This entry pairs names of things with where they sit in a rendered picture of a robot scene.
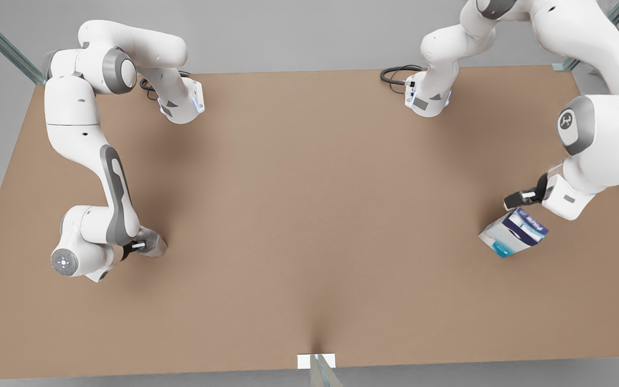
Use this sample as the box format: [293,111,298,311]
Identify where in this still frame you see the black cable loop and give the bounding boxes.
[140,70,192,102]
[380,65,424,95]

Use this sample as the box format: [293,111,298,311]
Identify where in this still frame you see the blue and white carton box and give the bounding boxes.
[478,206,550,259]

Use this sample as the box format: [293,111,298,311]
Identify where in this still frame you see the white post foot plate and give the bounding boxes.
[297,354,337,370]

